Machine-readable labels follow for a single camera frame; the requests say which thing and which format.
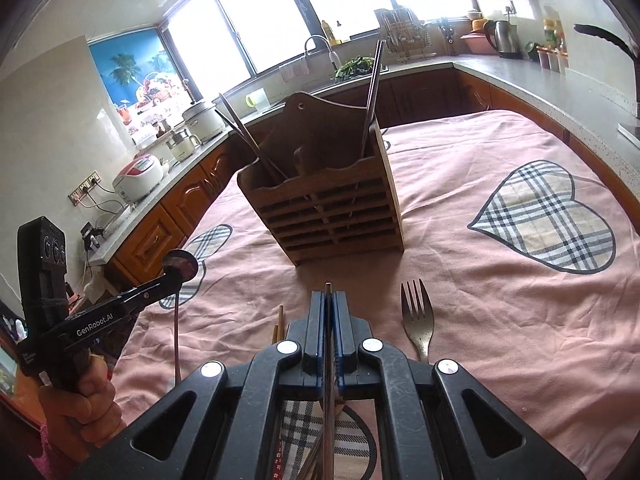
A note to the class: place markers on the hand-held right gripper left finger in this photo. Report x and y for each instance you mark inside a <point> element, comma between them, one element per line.
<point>318,340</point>

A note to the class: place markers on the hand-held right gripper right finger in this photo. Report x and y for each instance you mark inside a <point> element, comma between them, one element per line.
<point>341,340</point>

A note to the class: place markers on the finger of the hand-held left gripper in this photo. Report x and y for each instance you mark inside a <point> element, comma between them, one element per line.
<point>155,299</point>
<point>150,284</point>

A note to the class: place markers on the metal spoon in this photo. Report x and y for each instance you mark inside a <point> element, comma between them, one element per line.
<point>187,260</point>

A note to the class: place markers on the wooden utensil holder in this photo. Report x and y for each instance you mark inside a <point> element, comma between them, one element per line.
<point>330,200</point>

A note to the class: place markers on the plain wooden chopstick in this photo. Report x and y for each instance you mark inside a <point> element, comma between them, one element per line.
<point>242,141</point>
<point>253,140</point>

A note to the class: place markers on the person's left forearm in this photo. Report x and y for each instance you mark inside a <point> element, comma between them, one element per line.
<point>50,455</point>

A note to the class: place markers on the person's left hand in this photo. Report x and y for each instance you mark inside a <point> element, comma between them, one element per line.
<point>92,405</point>

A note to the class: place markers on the red dotted chopstick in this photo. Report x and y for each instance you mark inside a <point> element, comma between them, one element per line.
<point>275,335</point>
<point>281,320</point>

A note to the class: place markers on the black clamp stand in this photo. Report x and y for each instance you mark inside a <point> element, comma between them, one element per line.
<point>92,237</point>

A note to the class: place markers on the wooden lower cabinets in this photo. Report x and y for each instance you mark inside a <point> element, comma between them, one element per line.
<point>165,220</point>

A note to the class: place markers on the metal fork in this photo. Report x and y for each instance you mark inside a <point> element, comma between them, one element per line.
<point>419,325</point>

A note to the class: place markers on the white pink rice cooker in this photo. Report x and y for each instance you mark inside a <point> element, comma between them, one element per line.
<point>137,177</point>

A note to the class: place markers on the pink heart print tablecloth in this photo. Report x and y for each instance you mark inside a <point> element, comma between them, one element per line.
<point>475,310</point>

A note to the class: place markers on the small white electric cooker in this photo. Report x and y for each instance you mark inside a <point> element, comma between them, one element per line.
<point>181,146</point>

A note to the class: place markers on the large white electric pot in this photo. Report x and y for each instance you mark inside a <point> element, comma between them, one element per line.
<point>202,120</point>

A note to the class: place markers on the blue palm tree poster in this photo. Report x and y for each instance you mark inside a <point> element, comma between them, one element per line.
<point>130,75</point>

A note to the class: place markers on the white hanging cloth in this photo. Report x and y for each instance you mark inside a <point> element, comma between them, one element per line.
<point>294,69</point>

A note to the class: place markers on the green leafy vegetables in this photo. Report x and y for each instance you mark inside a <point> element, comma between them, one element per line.
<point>352,67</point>

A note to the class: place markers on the chrome sink faucet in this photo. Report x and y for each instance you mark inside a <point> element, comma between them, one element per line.
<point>331,55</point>

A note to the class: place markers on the kitchen window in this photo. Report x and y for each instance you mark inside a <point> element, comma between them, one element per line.
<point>280,15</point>

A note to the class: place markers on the yellow bottle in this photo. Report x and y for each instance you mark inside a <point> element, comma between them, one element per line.
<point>327,32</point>

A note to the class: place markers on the metal dish rack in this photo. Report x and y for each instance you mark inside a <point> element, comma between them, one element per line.
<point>402,35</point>

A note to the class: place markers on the grey kitchen countertop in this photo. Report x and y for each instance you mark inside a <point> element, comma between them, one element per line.
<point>540,90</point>

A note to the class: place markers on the black knife block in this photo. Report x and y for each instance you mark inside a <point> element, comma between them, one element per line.
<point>448,37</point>

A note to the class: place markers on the pink plastic basin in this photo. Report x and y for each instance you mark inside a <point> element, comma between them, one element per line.
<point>475,44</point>

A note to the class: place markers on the stainless electric kettle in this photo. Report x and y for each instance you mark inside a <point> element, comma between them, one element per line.
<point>502,39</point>

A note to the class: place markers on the orange bowl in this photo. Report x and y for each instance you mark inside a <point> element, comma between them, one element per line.
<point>479,25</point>

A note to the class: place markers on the dark green jar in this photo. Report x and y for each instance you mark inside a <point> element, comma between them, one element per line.
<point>530,51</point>

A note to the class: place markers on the seasoning jar set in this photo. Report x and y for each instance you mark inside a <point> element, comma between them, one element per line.
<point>554,60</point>

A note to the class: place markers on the white bowl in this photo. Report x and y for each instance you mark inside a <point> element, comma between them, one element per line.
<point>474,14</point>

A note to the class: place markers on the gas stove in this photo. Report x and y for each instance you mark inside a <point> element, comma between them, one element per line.
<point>630,134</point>

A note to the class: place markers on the condiment bottles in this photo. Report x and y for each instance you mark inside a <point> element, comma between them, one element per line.
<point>552,27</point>

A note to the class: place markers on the white wall socket with plug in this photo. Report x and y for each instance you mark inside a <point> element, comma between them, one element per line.
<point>509,9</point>

